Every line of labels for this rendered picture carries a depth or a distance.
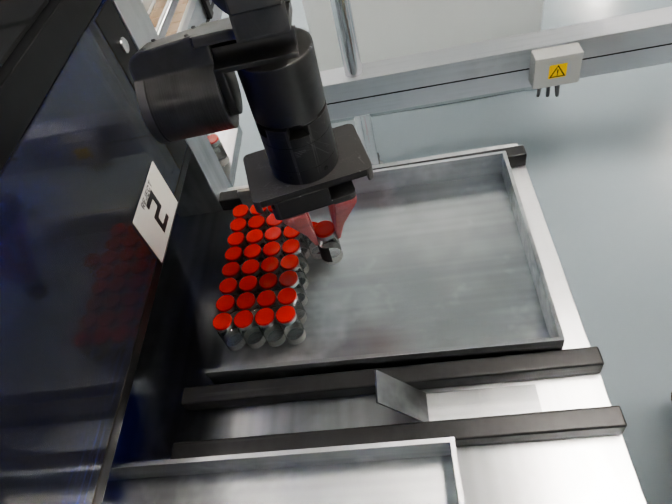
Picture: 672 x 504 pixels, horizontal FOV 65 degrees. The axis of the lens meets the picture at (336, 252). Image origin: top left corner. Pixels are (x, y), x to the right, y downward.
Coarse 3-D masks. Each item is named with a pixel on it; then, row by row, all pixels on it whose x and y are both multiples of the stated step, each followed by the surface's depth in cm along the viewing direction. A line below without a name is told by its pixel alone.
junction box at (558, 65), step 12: (552, 48) 137; (564, 48) 136; (576, 48) 135; (540, 60) 135; (552, 60) 135; (564, 60) 135; (576, 60) 135; (540, 72) 137; (552, 72) 137; (564, 72) 138; (576, 72) 138; (540, 84) 140; (552, 84) 140
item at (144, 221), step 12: (156, 168) 54; (156, 180) 53; (144, 192) 50; (156, 192) 53; (168, 192) 56; (144, 204) 50; (168, 204) 55; (144, 216) 50; (144, 228) 50; (156, 228) 52; (168, 228) 54; (156, 240) 52; (156, 252) 51
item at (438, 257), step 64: (384, 192) 68; (448, 192) 65; (512, 192) 60; (384, 256) 61; (448, 256) 59; (512, 256) 57; (320, 320) 57; (384, 320) 56; (448, 320) 54; (512, 320) 53
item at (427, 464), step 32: (320, 448) 45; (352, 448) 44; (384, 448) 44; (416, 448) 44; (448, 448) 44; (128, 480) 50; (160, 480) 49; (192, 480) 49; (224, 480) 48; (256, 480) 48; (288, 480) 47; (320, 480) 47; (352, 480) 46; (384, 480) 45; (416, 480) 45; (448, 480) 44
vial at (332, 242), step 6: (318, 240) 51; (324, 240) 51; (330, 240) 51; (336, 240) 51; (324, 246) 51; (330, 246) 51; (336, 246) 52; (330, 252) 52; (336, 252) 52; (342, 252) 54; (336, 258) 53; (330, 264) 53
